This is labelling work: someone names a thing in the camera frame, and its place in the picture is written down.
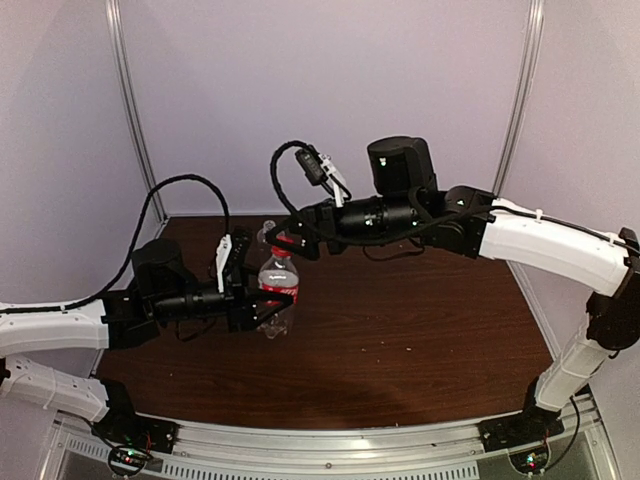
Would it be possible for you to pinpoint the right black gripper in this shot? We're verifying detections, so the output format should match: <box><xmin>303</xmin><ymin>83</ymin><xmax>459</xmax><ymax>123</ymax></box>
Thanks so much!
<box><xmin>264</xmin><ymin>194</ymin><xmax>421</xmax><ymax>260</ymax></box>

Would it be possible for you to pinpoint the red cola bottle cap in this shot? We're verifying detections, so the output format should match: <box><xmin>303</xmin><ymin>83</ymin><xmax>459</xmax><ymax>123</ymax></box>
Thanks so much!
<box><xmin>275</xmin><ymin>236</ymin><xmax>294</xmax><ymax>248</ymax></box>

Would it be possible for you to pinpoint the small cola bottle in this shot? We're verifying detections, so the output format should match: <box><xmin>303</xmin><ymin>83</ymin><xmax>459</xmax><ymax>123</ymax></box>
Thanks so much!
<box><xmin>256</xmin><ymin>238</ymin><xmax>302</xmax><ymax>341</ymax></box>

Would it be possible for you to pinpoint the large clear plastic bottle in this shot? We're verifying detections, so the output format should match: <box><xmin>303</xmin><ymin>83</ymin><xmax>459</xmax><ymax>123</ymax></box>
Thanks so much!
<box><xmin>256</xmin><ymin>219</ymin><xmax>277</xmax><ymax>252</ymax></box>

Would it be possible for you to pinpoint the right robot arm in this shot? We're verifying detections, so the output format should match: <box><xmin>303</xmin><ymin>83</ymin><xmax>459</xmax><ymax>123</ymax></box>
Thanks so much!
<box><xmin>266</xmin><ymin>136</ymin><xmax>639</xmax><ymax>445</ymax></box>

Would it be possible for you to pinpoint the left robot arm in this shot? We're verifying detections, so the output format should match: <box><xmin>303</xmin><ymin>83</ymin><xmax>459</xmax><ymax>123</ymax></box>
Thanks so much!
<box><xmin>1</xmin><ymin>235</ymin><xmax>295</xmax><ymax>444</ymax></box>

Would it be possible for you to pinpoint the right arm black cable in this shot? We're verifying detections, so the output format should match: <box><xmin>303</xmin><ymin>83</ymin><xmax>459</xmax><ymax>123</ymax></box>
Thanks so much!
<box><xmin>269</xmin><ymin>140</ymin><xmax>481</xmax><ymax>249</ymax></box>

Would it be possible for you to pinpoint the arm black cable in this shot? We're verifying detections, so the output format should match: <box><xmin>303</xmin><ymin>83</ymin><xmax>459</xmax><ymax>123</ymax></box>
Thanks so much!
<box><xmin>269</xmin><ymin>140</ymin><xmax>481</xmax><ymax>249</ymax></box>
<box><xmin>0</xmin><ymin>172</ymin><xmax>232</xmax><ymax>316</ymax></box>

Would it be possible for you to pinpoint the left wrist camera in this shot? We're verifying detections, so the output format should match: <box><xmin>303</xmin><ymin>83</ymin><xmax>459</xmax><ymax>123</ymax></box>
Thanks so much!
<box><xmin>208</xmin><ymin>226</ymin><xmax>252</xmax><ymax>294</ymax></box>

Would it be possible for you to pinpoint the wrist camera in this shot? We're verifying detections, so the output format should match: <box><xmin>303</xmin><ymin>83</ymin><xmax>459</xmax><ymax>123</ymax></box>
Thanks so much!
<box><xmin>295</xmin><ymin>148</ymin><xmax>352</xmax><ymax>207</ymax></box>
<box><xmin>208</xmin><ymin>226</ymin><xmax>252</xmax><ymax>294</ymax></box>

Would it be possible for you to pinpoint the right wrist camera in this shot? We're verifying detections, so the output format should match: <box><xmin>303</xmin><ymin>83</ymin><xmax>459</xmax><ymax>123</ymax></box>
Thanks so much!
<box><xmin>295</xmin><ymin>148</ymin><xmax>352</xmax><ymax>207</ymax></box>

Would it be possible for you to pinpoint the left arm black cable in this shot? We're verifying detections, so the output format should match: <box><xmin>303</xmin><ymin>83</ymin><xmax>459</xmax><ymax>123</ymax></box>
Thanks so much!
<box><xmin>0</xmin><ymin>172</ymin><xmax>232</xmax><ymax>316</ymax></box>

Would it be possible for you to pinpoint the aluminium front frame rail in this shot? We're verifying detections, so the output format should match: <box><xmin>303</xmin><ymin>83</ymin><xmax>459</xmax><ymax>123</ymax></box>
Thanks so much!
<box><xmin>49</xmin><ymin>394</ymin><xmax>611</xmax><ymax>480</ymax></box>

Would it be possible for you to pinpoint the left rear frame post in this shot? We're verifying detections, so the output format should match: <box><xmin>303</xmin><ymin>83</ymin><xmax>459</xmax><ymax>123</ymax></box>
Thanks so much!
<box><xmin>105</xmin><ymin>0</ymin><xmax>156</xmax><ymax>192</ymax></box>

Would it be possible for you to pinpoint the frame post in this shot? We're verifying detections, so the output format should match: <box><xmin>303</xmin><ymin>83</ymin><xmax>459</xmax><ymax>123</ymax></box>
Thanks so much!
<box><xmin>105</xmin><ymin>0</ymin><xmax>156</xmax><ymax>192</ymax></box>
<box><xmin>492</xmin><ymin>0</ymin><xmax>545</xmax><ymax>196</ymax></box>

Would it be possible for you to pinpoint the right rear frame post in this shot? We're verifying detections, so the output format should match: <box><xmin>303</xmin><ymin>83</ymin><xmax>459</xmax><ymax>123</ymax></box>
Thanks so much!
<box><xmin>492</xmin><ymin>0</ymin><xmax>545</xmax><ymax>196</ymax></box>

